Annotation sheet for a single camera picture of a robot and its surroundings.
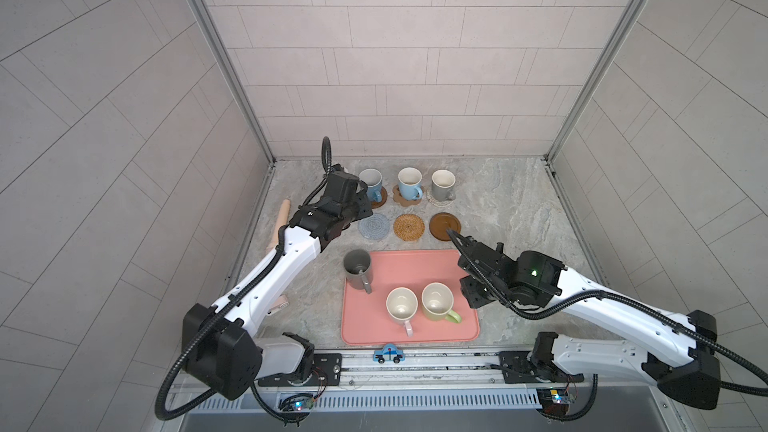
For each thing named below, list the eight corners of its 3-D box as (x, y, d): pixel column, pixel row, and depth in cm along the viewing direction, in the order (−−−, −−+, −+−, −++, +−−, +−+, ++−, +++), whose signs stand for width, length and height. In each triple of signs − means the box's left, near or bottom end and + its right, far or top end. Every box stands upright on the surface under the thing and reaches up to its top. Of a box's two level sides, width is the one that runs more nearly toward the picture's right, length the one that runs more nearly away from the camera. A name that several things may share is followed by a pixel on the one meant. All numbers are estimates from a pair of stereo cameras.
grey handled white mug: (431, 207, 104) (434, 189, 96) (429, 188, 110) (432, 169, 102) (452, 207, 104) (457, 189, 96) (449, 188, 110) (454, 169, 102)
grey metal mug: (346, 297, 84) (340, 282, 75) (349, 266, 90) (344, 249, 81) (371, 297, 84) (368, 282, 75) (373, 266, 90) (370, 249, 81)
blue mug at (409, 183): (397, 206, 104) (397, 189, 96) (397, 185, 110) (397, 167, 102) (421, 206, 104) (423, 189, 96) (420, 185, 110) (421, 167, 102)
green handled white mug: (421, 327, 78) (423, 318, 72) (419, 294, 84) (421, 282, 77) (455, 328, 78) (461, 318, 72) (451, 294, 84) (456, 282, 77)
